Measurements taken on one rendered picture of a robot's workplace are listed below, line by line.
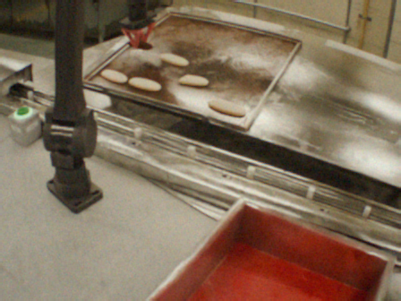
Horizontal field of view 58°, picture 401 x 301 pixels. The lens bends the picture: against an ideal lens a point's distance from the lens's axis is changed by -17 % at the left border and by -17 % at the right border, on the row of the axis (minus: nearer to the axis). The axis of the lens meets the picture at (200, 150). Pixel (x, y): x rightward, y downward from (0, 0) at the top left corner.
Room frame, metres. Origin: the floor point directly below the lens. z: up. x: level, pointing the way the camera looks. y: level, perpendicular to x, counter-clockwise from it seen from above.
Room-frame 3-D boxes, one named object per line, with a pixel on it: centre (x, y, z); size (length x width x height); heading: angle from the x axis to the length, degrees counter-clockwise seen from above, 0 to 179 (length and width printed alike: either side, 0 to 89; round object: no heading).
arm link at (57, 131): (0.67, 0.27, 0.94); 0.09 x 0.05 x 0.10; 174
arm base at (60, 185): (0.64, 0.26, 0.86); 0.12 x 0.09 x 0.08; 53
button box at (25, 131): (0.84, 0.47, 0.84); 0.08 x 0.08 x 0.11; 65
